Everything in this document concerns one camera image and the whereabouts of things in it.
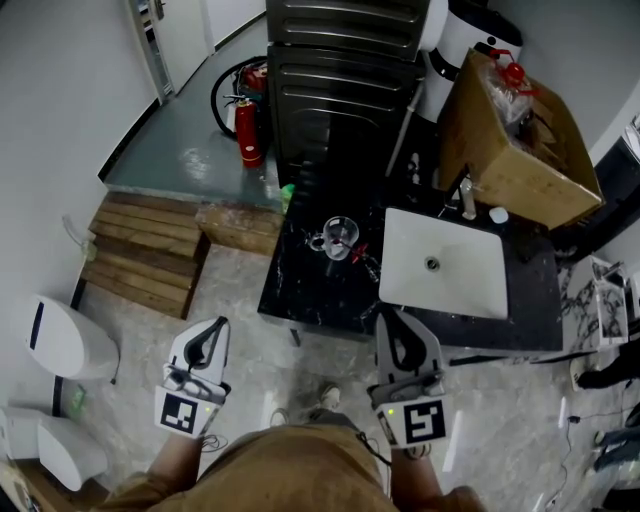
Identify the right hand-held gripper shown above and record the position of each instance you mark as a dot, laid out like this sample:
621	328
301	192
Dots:
422	422

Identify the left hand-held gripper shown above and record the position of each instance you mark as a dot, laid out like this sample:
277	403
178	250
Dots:
175	412

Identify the red-handled spoon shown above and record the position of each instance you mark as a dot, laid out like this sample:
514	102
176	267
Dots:
359	252

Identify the clear glass mug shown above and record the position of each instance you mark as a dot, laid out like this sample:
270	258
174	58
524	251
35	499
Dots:
332	252

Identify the person's left forearm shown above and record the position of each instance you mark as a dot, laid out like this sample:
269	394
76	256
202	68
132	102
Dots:
175	462

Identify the person's right forearm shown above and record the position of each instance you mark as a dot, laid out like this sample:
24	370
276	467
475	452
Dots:
415	480

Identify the person's right shoe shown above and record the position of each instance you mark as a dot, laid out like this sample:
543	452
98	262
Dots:
330	396

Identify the person's shoe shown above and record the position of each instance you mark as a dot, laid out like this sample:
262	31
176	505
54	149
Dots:
330	396
280	416
576	375

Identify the white sink basin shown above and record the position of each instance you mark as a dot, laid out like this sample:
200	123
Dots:
465	285

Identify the person's left shoe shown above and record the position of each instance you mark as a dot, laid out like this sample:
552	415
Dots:
280	416

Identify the black marble vanity table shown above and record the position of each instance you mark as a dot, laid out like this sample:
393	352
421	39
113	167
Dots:
320	290

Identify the wooden steps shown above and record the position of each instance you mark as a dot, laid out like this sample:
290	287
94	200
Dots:
145	250

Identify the small green packet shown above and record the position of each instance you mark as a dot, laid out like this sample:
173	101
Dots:
78	400

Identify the white bin with black slot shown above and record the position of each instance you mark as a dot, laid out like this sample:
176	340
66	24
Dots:
65	340

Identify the wooden block step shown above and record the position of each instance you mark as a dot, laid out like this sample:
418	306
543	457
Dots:
235	227

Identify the person's brown clothing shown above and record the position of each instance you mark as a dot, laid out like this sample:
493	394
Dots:
290	475

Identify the small white round cap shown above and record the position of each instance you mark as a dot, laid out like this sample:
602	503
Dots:
498	215

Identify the metal faucet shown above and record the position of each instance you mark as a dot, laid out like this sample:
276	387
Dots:
468	200

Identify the clear plastic tube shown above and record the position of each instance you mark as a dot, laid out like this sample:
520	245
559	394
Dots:
75	235

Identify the green bottle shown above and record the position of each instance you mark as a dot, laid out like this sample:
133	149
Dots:
287	197

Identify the white marble cabinet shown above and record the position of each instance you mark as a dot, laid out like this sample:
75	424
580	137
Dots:
590	305

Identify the large cardboard box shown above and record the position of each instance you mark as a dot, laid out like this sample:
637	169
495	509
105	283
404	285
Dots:
515	185

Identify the white pipe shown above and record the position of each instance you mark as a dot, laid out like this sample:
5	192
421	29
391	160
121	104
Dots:
404	130

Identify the black ribbed cabinet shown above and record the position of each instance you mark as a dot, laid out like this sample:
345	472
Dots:
340	100
350	20

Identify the clear plastic bag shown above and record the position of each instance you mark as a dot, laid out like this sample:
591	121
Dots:
505	105

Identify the white door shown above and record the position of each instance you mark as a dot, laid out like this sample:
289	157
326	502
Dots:
180	45

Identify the white cylindrical appliance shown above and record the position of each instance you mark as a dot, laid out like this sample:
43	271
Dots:
465	30

